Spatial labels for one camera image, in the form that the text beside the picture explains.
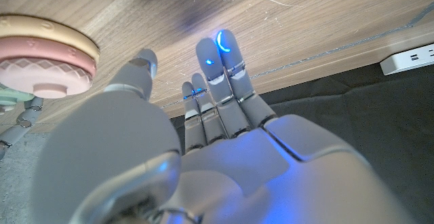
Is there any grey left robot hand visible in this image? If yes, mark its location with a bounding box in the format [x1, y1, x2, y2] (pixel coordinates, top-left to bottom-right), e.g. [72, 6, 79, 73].
[29, 29, 420, 224]

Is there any green ring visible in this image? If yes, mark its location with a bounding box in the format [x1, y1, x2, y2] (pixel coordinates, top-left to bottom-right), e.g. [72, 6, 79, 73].
[0, 83, 35, 115]

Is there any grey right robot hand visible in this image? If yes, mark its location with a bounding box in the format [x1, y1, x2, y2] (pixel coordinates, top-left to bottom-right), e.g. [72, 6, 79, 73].
[0, 96, 45, 160]

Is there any light pink ring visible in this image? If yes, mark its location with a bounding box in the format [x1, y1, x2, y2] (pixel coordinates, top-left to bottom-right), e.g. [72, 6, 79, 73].
[0, 57, 94, 99]

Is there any white power strip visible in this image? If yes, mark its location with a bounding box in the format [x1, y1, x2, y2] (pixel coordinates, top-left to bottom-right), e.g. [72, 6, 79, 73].
[379, 43, 434, 76]

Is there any coral red ring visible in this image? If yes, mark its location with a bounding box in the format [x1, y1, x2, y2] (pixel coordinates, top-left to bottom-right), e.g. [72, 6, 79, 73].
[0, 36, 98, 78]

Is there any large orange base ring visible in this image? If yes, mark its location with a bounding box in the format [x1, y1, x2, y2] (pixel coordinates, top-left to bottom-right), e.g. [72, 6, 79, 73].
[0, 13, 101, 64]

